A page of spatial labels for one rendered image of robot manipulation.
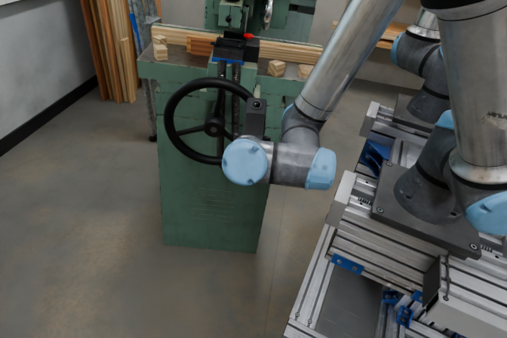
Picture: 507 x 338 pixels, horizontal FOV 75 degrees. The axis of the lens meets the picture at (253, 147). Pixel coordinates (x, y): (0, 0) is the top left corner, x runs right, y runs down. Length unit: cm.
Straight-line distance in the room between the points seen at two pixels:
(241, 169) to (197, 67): 59
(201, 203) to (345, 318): 69
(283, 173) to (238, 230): 98
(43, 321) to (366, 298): 120
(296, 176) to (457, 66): 28
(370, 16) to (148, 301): 130
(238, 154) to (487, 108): 35
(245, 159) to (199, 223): 99
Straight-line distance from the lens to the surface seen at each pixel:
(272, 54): 120
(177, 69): 108
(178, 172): 131
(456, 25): 49
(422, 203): 80
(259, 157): 53
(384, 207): 80
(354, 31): 58
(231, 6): 111
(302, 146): 57
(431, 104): 123
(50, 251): 175
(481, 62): 50
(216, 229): 152
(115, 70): 262
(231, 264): 160
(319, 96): 62
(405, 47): 126
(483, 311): 87
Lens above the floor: 132
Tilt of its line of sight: 36 degrees down
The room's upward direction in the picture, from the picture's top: 9 degrees clockwise
